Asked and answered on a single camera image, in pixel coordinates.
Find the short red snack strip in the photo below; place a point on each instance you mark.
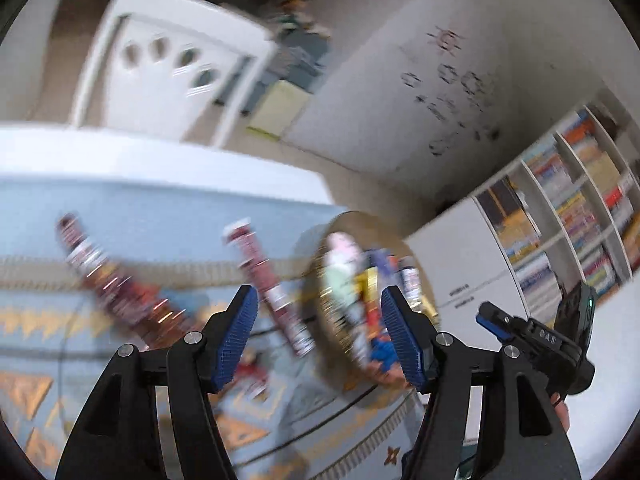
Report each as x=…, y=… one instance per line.
x=267, y=280

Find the pink sock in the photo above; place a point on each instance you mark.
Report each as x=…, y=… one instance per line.
x=342, y=246

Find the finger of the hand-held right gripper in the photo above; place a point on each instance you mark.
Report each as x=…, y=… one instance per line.
x=505, y=327

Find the shelved books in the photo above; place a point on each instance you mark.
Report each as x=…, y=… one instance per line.
x=575, y=220

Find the green sock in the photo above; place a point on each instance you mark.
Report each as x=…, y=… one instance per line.
x=340, y=285

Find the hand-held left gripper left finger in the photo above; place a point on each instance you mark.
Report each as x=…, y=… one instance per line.
x=235, y=340

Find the round wooden tray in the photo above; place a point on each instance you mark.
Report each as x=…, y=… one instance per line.
x=380, y=232

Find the grey blue bed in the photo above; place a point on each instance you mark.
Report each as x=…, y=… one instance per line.
x=300, y=60

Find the white bookcase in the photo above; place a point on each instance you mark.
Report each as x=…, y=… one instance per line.
x=450, y=260

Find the pale yellow box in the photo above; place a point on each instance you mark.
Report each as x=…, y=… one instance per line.
x=277, y=110

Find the person's right hand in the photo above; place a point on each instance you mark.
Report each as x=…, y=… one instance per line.
x=562, y=415

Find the white desktop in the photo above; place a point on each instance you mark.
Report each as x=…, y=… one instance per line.
x=150, y=160

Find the long red snack strip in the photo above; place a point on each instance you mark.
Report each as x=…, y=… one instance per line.
x=115, y=280

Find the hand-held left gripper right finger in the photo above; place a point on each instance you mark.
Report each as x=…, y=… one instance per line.
x=400, y=340

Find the white chair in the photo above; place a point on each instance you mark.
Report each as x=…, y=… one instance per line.
x=150, y=100

